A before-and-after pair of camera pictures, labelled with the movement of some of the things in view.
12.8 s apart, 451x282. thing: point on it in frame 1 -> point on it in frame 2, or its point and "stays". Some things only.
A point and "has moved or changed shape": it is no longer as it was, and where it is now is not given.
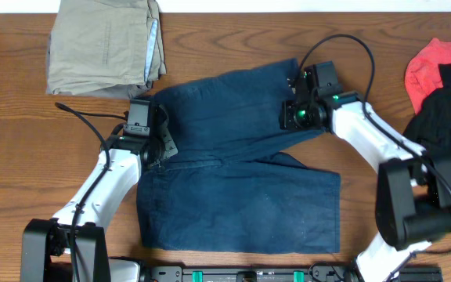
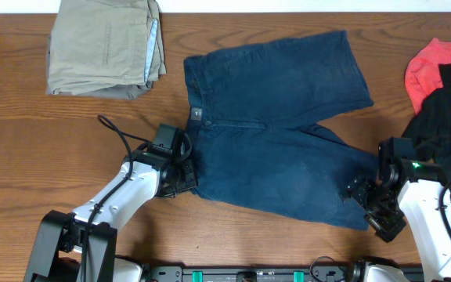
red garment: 423,75 stays
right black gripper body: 298,115 -> 380,211
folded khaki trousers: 111,48 stays
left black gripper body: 164,145 -> 184,178
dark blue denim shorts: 229,187 has moved or changed shape
